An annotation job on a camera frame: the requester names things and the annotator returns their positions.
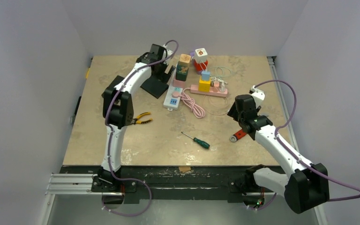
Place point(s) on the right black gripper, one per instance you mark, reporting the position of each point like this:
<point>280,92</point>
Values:
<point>234,113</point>

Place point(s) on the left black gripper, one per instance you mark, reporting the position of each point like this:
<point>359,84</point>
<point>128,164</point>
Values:
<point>163,77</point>

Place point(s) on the black box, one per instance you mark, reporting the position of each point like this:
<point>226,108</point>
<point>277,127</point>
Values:
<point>155,87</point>

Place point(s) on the red handled adjustable wrench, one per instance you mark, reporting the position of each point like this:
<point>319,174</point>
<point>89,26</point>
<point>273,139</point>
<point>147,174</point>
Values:
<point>238,135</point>

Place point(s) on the white power strip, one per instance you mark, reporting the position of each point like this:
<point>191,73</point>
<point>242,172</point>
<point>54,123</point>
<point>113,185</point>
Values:
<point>173,95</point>

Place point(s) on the green handled screwdriver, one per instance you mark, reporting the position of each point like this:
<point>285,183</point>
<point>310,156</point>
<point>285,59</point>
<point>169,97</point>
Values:
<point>200,142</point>

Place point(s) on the yellow handled pliers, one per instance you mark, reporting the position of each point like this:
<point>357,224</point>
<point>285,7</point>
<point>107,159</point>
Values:
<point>138,119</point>

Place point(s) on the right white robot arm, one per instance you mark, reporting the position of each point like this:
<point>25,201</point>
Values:
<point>301,188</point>

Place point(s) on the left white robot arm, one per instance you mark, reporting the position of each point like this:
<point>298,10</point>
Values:
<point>150,73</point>

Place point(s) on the dark green cube charger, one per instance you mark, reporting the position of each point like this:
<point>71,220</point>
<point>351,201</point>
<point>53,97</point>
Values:
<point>181,73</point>

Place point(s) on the pink power strip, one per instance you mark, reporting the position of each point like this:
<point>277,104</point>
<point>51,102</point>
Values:
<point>194,89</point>

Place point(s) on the red cube charger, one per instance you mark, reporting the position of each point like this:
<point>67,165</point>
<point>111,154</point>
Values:
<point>199,67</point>

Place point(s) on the blue cube charger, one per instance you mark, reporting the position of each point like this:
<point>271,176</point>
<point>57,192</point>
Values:
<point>205,75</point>

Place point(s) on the yellow cube charger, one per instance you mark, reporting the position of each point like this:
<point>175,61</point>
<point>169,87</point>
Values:
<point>204,86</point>

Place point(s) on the white cube charger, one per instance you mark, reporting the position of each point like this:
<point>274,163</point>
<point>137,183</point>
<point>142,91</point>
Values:
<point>200,55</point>

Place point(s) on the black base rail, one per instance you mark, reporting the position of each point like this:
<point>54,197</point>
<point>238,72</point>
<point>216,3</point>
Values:
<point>225,183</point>

